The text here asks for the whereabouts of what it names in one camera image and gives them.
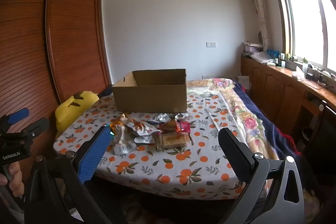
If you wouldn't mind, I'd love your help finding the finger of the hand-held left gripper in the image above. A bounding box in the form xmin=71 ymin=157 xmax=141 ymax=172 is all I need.
xmin=7 ymin=108 xmax=30 ymax=125
xmin=22 ymin=117 xmax=50 ymax=139

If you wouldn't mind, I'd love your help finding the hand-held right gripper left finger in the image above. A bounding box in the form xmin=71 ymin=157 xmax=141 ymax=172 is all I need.
xmin=25 ymin=124 xmax=113 ymax=224

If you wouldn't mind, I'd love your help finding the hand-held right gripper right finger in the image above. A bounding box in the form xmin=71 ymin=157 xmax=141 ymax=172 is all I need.
xmin=218 ymin=127 xmax=305 ymax=224

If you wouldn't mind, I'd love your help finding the pile of mixed snacks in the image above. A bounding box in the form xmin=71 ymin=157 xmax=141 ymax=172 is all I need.
xmin=106 ymin=112 xmax=195 ymax=156

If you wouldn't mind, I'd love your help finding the pink snack packet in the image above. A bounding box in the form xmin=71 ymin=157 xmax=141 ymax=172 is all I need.
xmin=175 ymin=120 xmax=192 ymax=133

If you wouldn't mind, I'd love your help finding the brown cardboard box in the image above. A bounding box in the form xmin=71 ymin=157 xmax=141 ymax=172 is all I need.
xmin=112 ymin=69 xmax=187 ymax=113

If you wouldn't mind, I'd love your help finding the person's left hand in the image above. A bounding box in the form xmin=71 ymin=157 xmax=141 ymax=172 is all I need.
xmin=0 ymin=161 xmax=25 ymax=198

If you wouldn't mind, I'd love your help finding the floral blanket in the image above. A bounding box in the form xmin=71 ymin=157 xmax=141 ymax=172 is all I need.
xmin=186 ymin=78 xmax=273 ymax=159

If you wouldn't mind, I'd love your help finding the yellow plush toy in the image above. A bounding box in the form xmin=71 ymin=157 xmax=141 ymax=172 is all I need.
xmin=55 ymin=91 xmax=100 ymax=132

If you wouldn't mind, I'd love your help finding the dark blue blanket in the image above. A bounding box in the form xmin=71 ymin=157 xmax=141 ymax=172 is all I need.
xmin=232 ymin=80 xmax=302 ymax=159

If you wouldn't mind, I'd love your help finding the orange print bedsheet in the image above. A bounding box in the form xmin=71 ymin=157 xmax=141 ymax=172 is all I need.
xmin=53 ymin=93 xmax=246 ymax=200

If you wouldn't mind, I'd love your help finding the black trash bin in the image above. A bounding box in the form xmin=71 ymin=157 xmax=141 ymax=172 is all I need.
xmin=302 ymin=127 xmax=314 ymax=144

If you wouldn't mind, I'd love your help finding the white paper bag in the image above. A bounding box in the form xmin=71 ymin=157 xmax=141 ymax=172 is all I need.
xmin=238 ymin=76 xmax=250 ymax=93

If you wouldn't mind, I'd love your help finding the wooden cabinet counter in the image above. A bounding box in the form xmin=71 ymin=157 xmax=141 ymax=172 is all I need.
xmin=240 ymin=55 xmax=336 ymax=135

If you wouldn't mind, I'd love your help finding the black chair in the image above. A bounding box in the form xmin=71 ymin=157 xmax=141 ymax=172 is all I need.
xmin=304 ymin=101 xmax=336 ymax=188

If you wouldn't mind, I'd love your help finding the wooden wardrobe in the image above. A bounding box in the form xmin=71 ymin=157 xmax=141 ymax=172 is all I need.
xmin=0 ymin=0 xmax=113 ymax=161

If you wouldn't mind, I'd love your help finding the clear plastic bag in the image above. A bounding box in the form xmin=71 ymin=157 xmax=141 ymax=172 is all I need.
xmin=251 ymin=52 xmax=273 ymax=63

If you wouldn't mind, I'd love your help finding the tissue box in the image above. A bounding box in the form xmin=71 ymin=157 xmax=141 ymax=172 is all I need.
xmin=291 ymin=68 xmax=305 ymax=80

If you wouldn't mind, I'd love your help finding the stack of boxes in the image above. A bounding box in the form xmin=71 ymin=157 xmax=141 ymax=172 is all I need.
xmin=243 ymin=41 xmax=263 ymax=54

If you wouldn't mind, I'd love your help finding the patterned curtain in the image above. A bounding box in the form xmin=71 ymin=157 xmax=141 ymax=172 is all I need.
xmin=245 ymin=0 xmax=271 ymax=48

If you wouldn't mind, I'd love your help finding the window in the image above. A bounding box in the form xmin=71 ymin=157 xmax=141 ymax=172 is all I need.
xmin=268 ymin=0 xmax=336 ymax=77

